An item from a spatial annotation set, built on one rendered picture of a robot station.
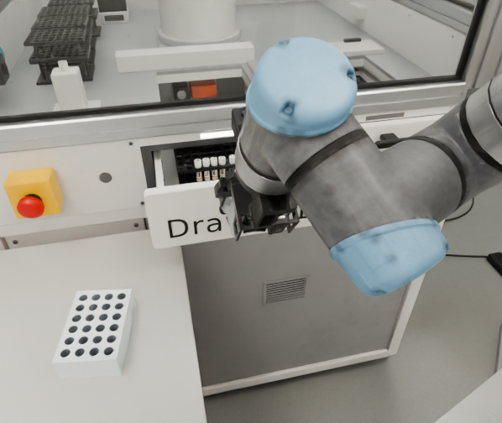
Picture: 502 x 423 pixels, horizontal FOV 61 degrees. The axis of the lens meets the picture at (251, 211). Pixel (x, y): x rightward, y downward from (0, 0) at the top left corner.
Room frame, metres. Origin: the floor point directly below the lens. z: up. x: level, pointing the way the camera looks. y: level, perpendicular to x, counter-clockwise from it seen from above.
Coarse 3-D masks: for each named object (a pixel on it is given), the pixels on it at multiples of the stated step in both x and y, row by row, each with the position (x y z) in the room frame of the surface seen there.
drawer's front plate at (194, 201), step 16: (144, 192) 0.52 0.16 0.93; (160, 192) 0.52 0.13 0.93; (176, 192) 0.52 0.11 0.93; (192, 192) 0.53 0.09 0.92; (208, 192) 0.53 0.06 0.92; (160, 208) 0.51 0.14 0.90; (176, 208) 0.52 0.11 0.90; (192, 208) 0.52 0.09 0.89; (208, 208) 0.53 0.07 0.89; (160, 224) 0.51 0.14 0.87; (176, 224) 0.52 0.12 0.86; (192, 224) 0.52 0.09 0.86; (208, 224) 0.53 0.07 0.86; (224, 224) 0.54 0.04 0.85; (304, 224) 0.57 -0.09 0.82; (160, 240) 0.51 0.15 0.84; (176, 240) 0.52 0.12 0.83; (192, 240) 0.52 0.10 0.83; (208, 240) 0.53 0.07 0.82
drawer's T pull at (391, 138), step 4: (380, 136) 0.73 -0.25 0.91; (384, 136) 0.72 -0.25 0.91; (388, 136) 0.72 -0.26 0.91; (392, 136) 0.72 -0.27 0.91; (396, 136) 0.72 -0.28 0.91; (380, 140) 0.70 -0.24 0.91; (384, 140) 0.70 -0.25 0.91; (388, 140) 0.70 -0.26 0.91; (392, 140) 0.70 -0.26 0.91; (396, 140) 0.70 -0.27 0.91; (400, 140) 0.71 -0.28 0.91; (376, 144) 0.70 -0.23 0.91; (380, 144) 0.69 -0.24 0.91; (384, 144) 0.70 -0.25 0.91; (388, 144) 0.70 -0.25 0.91; (392, 144) 0.70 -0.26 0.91; (380, 148) 0.70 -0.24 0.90; (384, 148) 0.70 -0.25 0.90
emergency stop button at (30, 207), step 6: (24, 198) 0.55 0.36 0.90; (30, 198) 0.55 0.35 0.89; (36, 198) 0.55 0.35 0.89; (18, 204) 0.54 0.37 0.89; (24, 204) 0.54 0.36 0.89; (30, 204) 0.54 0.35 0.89; (36, 204) 0.54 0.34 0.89; (42, 204) 0.55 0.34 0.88; (18, 210) 0.54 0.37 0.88; (24, 210) 0.54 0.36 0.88; (30, 210) 0.54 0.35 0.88; (36, 210) 0.54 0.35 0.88; (42, 210) 0.55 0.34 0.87; (24, 216) 0.54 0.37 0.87; (30, 216) 0.54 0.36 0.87; (36, 216) 0.54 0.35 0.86
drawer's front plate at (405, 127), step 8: (392, 120) 0.75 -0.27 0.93; (400, 120) 0.75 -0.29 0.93; (408, 120) 0.75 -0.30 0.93; (416, 120) 0.75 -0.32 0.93; (424, 120) 0.75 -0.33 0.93; (432, 120) 0.76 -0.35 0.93; (368, 128) 0.73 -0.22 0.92; (376, 128) 0.73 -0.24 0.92; (384, 128) 0.74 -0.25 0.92; (392, 128) 0.74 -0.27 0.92; (400, 128) 0.74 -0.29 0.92; (408, 128) 0.75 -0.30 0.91; (416, 128) 0.75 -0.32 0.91; (376, 136) 0.73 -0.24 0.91; (400, 136) 0.74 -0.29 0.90; (408, 136) 0.75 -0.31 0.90
